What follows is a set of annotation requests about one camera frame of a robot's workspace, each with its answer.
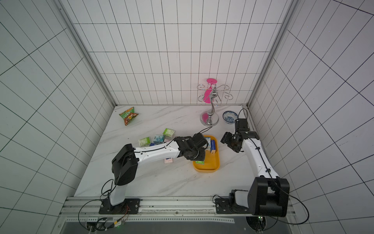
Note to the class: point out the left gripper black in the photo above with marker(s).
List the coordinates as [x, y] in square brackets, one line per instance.
[201, 157]

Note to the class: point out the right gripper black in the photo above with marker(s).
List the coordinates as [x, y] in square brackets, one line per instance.
[233, 141]

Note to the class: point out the green tissue pack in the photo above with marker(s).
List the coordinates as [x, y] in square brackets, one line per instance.
[200, 162]
[145, 142]
[168, 132]

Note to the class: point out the teal cartoon tissue pack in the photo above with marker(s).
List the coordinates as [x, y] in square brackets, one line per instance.
[208, 145]
[159, 139]

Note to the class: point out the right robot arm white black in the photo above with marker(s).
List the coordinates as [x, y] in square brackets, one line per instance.
[268, 194]

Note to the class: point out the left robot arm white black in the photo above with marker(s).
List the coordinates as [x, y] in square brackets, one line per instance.
[129, 159]

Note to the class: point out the yellow plastic storage box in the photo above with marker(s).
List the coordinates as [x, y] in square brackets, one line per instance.
[212, 161]

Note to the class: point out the blue white ceramic bowl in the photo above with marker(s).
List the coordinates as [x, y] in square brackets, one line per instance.
[230, 117]

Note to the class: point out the pink Tempo tissue pack lower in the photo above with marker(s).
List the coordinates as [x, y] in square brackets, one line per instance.
[168, 160]

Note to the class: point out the green tissue pack top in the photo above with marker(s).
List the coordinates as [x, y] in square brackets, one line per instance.
[168, 132]

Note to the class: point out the chrome cup holder stand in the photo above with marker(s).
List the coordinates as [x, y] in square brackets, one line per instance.
[209, 118]

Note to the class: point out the pink plastic cup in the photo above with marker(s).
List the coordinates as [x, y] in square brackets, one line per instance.
[211, 84]

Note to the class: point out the green red snack bag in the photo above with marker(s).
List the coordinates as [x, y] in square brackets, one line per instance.
[128, 115]

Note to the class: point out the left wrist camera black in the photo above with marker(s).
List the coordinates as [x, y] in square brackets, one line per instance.
[199, 140]

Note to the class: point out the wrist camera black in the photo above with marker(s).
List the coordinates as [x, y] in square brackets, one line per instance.
[241, 125]
[199, 140]

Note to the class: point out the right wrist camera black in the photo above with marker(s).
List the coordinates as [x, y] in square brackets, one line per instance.
[241, 125]

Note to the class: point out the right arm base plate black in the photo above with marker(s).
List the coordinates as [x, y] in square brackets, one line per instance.
[225, 207]

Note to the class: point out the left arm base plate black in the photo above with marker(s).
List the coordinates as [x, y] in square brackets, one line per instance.
[128, 206]

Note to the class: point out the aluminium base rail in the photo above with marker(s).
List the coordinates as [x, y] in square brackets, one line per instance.
[85, 210]

